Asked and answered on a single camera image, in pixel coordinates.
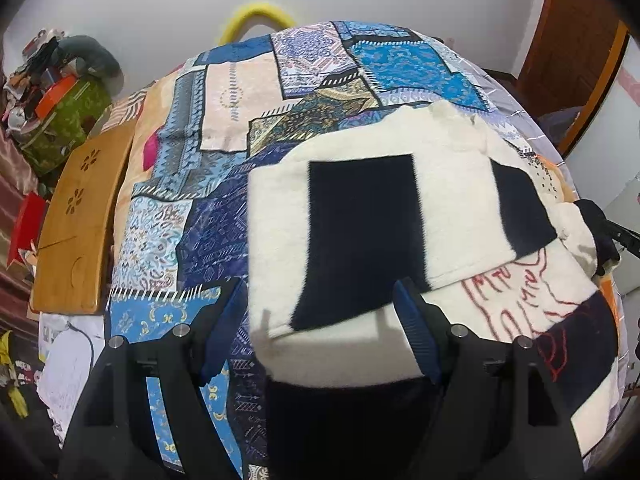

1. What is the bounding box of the white wardrobe panel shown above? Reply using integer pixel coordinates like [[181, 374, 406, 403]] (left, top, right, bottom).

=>
[[557, 22, 640, 211]]

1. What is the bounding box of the green patterned bag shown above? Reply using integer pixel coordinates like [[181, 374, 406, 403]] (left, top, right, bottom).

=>
[[20, 77, 113, 176]]

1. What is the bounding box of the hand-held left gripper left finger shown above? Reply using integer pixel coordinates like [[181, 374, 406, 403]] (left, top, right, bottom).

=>
[[59, 276, 251, 480]]

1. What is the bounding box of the brown wooden door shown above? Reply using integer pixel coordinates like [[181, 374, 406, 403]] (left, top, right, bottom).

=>
[[515, 0, 631, 111]]

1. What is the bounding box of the striped reddish curtain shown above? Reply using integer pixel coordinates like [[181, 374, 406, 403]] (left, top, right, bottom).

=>
[[0, 75, 51, 321]]

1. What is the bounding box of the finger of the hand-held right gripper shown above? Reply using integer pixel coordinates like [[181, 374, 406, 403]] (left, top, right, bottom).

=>
[[597, 212, 640, 258]]

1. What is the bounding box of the white paper pile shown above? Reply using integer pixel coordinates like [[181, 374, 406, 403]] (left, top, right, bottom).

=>
[[37, 312, 106, 436]]

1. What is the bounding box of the patchwork printed blanket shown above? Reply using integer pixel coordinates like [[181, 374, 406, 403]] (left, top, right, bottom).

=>
[[107, 20, 576, 480]]

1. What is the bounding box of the grey checked bedsheet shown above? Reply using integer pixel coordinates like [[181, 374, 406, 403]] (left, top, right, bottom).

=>
[[450, 45, 571, 161]]

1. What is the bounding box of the wooden lap desk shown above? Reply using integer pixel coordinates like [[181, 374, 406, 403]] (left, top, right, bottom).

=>
[[30, 120, 138, 316]]

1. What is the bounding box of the white and navy sweater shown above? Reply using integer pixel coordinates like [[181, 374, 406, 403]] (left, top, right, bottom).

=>
[[247, 100, 623, 480]]

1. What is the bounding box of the pile of assorted clutter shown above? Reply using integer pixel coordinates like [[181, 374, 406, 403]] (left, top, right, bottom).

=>
[[2, 27, 66, 131]]

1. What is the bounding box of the yellow cloth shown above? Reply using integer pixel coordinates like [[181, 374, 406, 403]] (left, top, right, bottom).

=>
[[0, 330, 28, 418]]

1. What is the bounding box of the thin black cable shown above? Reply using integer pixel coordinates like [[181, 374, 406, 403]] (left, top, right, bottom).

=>
[[65, 322, 96, 376]]

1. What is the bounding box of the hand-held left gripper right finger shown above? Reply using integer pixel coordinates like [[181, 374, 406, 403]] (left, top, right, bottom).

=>
[[392, 277, 586, 480]]

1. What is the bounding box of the orange box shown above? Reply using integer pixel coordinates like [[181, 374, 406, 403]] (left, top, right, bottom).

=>
[[37, 76, 83, 118]]

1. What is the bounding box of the yellow foam hoop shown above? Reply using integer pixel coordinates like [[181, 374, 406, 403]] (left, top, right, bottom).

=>
[[217, 2, 298, 46]]

